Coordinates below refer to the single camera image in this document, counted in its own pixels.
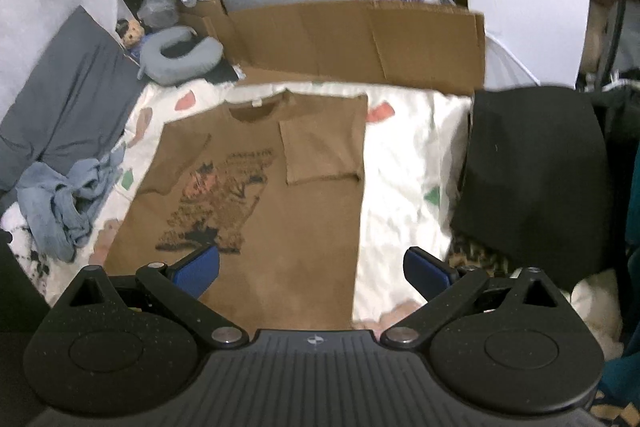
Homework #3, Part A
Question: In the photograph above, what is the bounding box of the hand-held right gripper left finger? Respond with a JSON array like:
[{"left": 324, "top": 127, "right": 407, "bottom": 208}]
[{"left": 64, "top": 246, "right": 249, "bottom": 349}]

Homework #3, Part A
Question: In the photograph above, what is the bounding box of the white bear-print blanket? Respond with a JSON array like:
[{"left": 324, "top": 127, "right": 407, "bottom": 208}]
[{"left": 0, "top": 79, "right": 473, "bottom": 333}]

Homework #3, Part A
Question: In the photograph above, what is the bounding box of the clear plastic bag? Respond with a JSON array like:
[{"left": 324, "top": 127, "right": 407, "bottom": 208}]
[{"left": 137, "top": 0, "right": 178, "bottom": 28}]

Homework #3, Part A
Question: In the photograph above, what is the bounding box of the dark grey pillow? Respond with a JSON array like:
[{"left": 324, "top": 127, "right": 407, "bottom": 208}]
[{"left": 0, "top": 5, "right": 146, "bottom": 198}]

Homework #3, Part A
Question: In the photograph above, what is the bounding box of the brown printed t-shirt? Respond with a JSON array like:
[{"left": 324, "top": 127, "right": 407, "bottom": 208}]
[{"left": 105, "top": 91, "right": 368, "bottom": 333}]

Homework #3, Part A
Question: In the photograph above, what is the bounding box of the teal bag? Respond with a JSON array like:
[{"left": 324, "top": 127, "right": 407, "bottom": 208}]
[{"left": 597, "top": 177, "right": 640, "bottom": 408}]

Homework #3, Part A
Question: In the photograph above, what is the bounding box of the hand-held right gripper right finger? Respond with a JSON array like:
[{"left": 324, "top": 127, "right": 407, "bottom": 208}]
[{"left": 381, "top": 247, "right": 573, "bottom": 350}]

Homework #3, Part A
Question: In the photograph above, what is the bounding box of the grey neck pillow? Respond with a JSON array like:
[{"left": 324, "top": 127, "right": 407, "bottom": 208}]
[{"left": 137, "top": 26, "right": 224, "bottom": 85}]

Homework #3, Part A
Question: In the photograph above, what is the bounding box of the white dotted fluffy blanket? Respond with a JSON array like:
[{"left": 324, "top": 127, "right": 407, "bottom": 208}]
[{"left": 0, "top": 202, "right": 51, "bottom": 303}]

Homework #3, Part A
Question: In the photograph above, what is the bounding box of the black cloth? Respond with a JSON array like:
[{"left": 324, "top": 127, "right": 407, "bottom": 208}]
[{"left": 205, "top": 62, "right": 246, "bottom": 85}]

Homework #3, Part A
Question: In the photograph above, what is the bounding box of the flattened cardboard box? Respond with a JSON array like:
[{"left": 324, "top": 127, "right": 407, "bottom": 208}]
[{"left": 180, "top": 0, "right": 487, "bottom": 95}]

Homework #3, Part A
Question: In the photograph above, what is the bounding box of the white fluffy cloth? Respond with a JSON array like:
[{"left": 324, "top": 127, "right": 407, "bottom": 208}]
[{"left": 570, "top": 269, "right": 626, "bottom": 358}]

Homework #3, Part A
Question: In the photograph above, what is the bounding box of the black folded garment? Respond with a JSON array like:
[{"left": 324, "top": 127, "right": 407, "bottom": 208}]
[{"left": 450, "top": 86, "right": 616, "bottom": 290}]

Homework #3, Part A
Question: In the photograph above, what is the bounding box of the small teddy bear toy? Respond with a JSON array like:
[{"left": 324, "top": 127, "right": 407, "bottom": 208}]
[{"left": 116, "top": 18, "right": 146, "bottom": 52}]

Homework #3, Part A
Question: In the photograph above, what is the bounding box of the blue denim garment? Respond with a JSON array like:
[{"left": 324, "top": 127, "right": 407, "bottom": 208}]
[{"left": 16, "top": 149, "right": 126, "bottom": 264}]

